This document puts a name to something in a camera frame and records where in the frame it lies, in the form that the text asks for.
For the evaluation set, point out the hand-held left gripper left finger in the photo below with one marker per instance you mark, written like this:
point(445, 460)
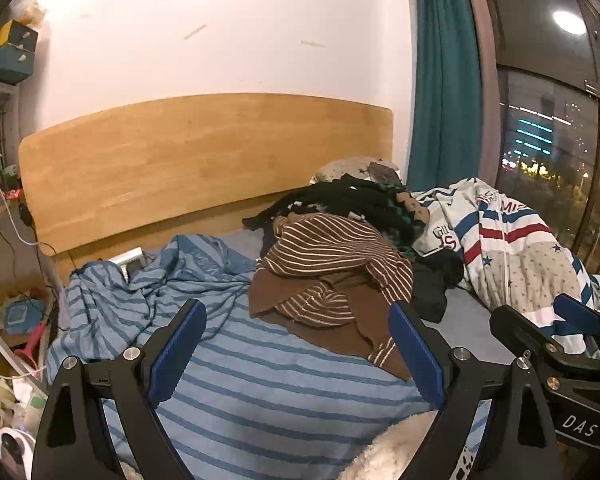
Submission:
point(177, 355)

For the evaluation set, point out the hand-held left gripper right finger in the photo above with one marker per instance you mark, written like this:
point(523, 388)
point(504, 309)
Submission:
point(415, 355)

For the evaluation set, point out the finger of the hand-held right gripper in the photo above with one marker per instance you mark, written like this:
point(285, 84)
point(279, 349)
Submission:
point(575, 310)
point(520, 330)

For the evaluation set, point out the black patterned sweater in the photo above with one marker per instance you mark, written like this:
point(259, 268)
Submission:
point(340, 197)

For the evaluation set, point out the white star print quilt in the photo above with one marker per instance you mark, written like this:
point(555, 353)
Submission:
point(520, 260)

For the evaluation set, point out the black garment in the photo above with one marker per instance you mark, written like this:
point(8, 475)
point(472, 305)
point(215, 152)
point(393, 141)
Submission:
point(435, 280)

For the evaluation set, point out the blue striped duvet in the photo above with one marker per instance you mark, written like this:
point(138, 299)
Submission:
point(260, 385)

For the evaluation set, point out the white fluffy blanket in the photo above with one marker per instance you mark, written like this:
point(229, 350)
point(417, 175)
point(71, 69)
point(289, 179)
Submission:
point(395, 450)

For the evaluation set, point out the silver device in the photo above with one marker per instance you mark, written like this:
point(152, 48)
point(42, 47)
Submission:
point(130, 260)

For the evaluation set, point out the brown striped sweater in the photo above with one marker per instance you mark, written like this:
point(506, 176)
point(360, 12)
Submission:
point(330, 255)

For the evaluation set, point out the pink object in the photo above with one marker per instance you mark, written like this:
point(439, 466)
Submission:
point(32, 347)

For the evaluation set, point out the small teal object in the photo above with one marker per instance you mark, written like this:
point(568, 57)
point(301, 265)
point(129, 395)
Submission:
point(19, 314)

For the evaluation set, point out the glass window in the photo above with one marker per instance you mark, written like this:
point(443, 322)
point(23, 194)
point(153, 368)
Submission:
point(545, 135)

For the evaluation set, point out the dark brown fuzzy cloth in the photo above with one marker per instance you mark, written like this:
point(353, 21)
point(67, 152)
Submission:
point(382, 171)

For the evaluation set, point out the white round object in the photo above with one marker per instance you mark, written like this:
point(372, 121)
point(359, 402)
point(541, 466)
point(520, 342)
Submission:
point(15, 452)

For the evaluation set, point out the wooden headboard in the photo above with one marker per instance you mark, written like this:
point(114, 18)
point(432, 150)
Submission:
point(180, 160)

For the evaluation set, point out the star print pillow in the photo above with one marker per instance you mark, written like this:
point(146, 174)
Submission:
point(340, 169)

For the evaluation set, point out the teal curtain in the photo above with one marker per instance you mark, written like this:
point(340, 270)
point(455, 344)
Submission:
point(445, 85)

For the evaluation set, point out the teal storage box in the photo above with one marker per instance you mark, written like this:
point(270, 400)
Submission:
point(12, 62)

